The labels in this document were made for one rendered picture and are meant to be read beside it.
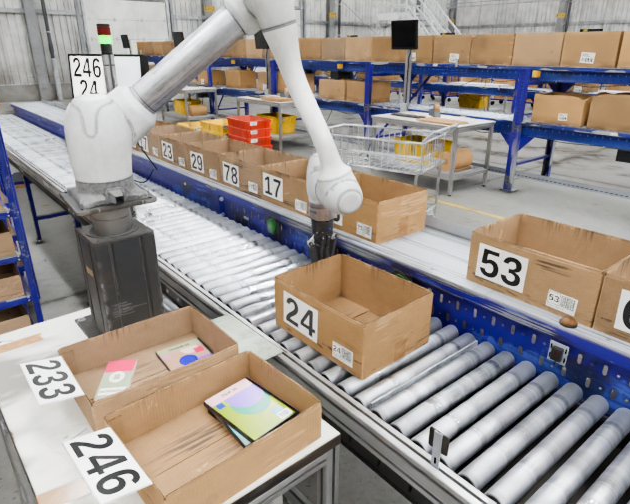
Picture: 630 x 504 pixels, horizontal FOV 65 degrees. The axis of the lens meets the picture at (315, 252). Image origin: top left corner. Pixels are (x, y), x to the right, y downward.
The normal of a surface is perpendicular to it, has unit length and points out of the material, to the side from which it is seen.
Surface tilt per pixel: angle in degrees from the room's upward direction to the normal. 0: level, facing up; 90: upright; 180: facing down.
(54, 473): 0
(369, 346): 90
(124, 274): 90
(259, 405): 0
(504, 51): 90
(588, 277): 90
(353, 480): 0
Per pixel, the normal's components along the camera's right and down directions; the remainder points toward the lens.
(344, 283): -0.75, 0.25
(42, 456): 0.00, -0.92
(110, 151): 0.63, 0.30
